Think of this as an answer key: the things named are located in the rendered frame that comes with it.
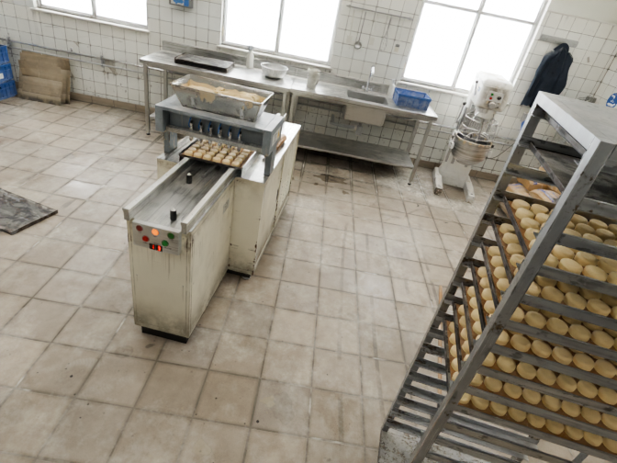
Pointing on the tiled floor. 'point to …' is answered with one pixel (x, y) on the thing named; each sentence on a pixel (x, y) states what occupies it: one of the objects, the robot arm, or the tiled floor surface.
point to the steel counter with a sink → (357, 95)
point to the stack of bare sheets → (20, 212)
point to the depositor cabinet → (251, 199)
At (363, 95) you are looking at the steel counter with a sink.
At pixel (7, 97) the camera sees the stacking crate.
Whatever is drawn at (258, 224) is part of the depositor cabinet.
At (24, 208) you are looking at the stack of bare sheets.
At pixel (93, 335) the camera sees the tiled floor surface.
